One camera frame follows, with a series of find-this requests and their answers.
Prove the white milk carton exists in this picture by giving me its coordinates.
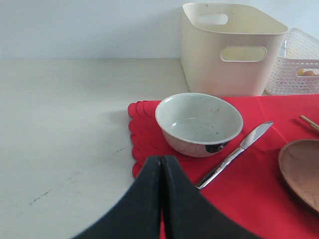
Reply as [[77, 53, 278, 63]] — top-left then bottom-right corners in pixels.
[[279, 40, 287, 58]]

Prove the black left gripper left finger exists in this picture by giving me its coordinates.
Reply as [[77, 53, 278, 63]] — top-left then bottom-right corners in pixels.
[[75, 156, 161, 239]]

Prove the white ceramic bowl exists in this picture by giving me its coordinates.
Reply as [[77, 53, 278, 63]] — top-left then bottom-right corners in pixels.
[[155, 93, 244, 158]]

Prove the cream plastic bin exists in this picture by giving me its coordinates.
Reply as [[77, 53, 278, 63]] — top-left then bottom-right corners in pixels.
[[181, 2, 289, 96]]

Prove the brown wooden plate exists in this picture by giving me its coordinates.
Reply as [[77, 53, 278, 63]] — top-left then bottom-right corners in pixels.
[[278, 139, 319, 212]]

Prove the yellow lemon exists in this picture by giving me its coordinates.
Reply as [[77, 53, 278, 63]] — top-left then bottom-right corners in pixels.
[[297, 69, 304, 76]]

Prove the fried chicken nugget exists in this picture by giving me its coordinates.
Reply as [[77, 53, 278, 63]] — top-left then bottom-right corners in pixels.
[[303, 70, 316, 77]]

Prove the silver table knife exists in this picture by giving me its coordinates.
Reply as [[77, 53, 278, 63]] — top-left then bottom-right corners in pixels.
[[195, 121, 273, 190]]

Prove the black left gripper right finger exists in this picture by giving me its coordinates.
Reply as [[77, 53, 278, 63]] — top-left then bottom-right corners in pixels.
[[161, 155, 257, 239]]

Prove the red tablecloth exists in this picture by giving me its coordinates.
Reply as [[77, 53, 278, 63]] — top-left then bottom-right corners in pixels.
[[128, 94, 319, 239]]

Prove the upper wooden chopstick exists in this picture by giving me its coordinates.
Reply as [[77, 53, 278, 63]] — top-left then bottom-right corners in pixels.
[[300, 115, 319, 131]]

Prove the white perforated plastic basket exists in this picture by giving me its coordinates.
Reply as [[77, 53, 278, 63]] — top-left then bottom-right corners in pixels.
[[265, 28, 319, 95]]

